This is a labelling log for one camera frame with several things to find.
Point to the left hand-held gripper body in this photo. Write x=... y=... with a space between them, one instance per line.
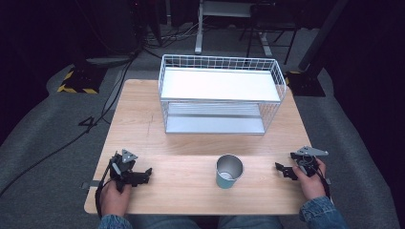
x=122 y=165

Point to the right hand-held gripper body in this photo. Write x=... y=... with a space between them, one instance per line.
x=308 y=157

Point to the light blue metal cup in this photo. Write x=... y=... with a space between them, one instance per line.
x=228 y=171

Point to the person's right hand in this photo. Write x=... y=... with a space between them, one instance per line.
x=310 y=186

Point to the person's left hand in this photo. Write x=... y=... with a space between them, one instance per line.
x=115 y=201

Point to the black stand base yellow stripes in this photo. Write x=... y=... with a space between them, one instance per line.
x=305 y=83
x=81 y=81

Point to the grey table edge bracket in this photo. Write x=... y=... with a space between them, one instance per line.
x=90 y=184
x=328 y=181

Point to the slanted black metal stand post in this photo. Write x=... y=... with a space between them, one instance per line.
x=321 y=35

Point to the black metal chair frame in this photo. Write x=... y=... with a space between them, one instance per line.
x=270 y=24

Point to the white desk frame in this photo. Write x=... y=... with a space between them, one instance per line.
x=216 y=12

